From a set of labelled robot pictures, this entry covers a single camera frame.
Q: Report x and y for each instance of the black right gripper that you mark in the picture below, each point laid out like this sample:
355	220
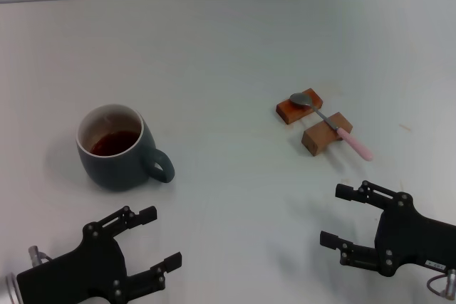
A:
413	240

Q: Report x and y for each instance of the dark brown tea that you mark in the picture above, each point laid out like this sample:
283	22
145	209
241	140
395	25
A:
114	142

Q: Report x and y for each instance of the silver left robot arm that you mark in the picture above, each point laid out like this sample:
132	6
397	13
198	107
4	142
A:
7	289

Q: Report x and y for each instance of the grey ceramic mug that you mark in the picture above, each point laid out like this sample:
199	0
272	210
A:
107	170

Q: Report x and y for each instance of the light brown arched wooden block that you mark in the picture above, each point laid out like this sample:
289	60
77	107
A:
317	139

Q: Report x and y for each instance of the reddish flat wooden block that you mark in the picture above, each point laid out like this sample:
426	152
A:
292	114

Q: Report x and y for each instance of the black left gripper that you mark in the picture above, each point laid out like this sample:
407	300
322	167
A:
82	275

